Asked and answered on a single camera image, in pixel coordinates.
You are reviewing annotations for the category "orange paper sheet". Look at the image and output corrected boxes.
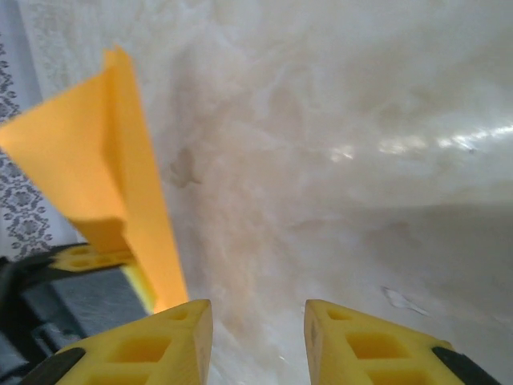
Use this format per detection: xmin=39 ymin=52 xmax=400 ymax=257
xmin=0 ymin=43 xmax=190 ymax=314

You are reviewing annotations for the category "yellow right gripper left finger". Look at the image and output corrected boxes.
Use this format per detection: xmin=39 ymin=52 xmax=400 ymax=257
xmin=23 ymin=298 xmax=214 ymax=385

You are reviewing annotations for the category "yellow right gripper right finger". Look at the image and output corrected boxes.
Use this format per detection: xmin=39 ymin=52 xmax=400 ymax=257
xmin=303 ymin=299 xmax=500 ymax=385

